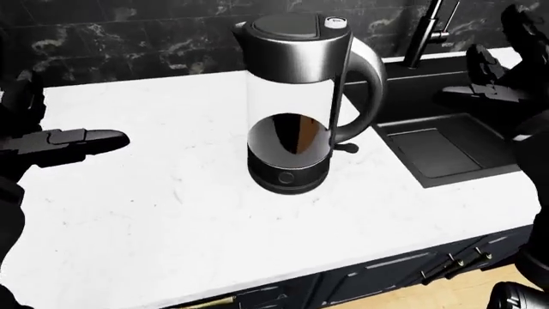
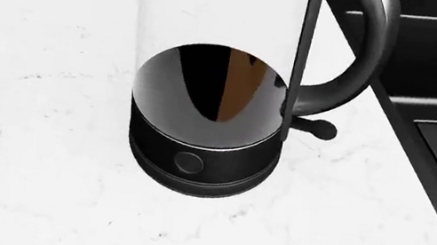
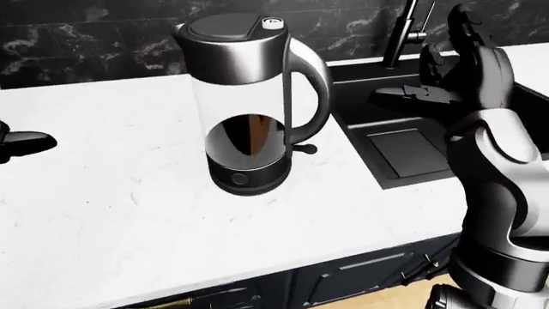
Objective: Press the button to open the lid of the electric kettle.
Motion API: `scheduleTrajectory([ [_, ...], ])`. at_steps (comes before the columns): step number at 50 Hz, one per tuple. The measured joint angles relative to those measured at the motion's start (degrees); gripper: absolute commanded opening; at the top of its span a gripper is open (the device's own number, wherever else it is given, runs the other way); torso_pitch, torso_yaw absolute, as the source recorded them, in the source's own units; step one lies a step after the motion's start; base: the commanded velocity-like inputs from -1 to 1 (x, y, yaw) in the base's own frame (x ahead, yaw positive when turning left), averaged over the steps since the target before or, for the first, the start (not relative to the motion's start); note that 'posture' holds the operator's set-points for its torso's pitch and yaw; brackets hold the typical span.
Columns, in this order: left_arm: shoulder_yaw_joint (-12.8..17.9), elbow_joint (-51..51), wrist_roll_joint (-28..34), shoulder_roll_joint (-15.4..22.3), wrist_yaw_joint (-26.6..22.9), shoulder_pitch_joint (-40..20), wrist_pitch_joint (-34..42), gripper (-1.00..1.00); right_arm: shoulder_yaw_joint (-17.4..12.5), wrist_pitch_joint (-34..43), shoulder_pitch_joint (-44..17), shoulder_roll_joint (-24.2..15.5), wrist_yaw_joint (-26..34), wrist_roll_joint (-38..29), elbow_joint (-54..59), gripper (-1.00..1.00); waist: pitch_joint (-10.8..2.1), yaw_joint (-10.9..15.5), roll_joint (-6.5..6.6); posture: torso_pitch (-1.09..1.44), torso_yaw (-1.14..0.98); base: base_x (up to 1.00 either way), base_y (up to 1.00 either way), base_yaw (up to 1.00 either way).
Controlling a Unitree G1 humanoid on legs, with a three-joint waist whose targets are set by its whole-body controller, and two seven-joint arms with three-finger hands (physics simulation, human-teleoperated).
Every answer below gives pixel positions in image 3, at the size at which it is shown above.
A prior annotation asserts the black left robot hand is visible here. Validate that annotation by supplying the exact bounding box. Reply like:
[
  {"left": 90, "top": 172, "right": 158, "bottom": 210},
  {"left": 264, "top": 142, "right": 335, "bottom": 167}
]
[{"left": 0, "top": 119, "right": 58, "bottom": 166}]

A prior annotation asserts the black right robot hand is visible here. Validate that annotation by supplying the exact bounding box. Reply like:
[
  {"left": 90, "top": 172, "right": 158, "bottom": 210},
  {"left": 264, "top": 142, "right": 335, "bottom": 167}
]
[{"left": 370, "top": 3, "right": 495, "bottom": 106}]

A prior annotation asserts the dark grey kettle lid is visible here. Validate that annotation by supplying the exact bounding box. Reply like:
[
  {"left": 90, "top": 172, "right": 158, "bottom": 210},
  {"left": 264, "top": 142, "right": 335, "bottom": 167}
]
[{"left": 187, "top": 15, "right": 262, "bottom": 41}]

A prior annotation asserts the dark metal sink faucet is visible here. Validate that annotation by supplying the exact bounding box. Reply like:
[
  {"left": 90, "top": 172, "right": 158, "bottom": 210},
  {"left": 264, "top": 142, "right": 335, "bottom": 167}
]
[{"left": 381, "top": 0, "right": 435, "bottom": 70}]

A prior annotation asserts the grey square sink drain cover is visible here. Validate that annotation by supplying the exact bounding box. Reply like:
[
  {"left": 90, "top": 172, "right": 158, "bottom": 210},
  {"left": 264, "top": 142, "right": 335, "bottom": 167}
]
[{"left": 366, "top": 128, "right": 456, "bottom": 180}]

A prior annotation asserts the dark cabinet door front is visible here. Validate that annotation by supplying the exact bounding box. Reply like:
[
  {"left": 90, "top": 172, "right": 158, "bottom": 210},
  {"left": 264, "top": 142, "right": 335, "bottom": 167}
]
[{"left": 128, "top": 269, "right": 298, "bottom": 309}]

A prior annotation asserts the dark cabinet drawer front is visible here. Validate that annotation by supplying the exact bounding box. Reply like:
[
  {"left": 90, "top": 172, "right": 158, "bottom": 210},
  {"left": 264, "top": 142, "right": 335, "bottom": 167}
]
[{"left": 294, "top": 239, "right": 463, "bottom": 307}]

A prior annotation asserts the black inset kitchen sink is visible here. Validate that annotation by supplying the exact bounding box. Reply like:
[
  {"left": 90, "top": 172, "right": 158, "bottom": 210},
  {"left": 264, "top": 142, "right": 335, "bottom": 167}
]
[{"left": 327, "top": 51, "right": 549, "bottom": 191}]

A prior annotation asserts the brass cabinet door handle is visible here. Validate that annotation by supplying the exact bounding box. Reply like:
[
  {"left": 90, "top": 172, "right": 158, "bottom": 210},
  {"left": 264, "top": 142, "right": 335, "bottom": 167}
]
[{"left": 159, "top": 296, "right": 195, "bottom": 309}]

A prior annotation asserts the glass and steel electric kettle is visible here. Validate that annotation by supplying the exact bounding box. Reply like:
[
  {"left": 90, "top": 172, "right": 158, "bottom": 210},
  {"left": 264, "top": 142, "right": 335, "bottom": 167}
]
[{"left": 171, "top": 14, "right": 334, "bottom": 198}]

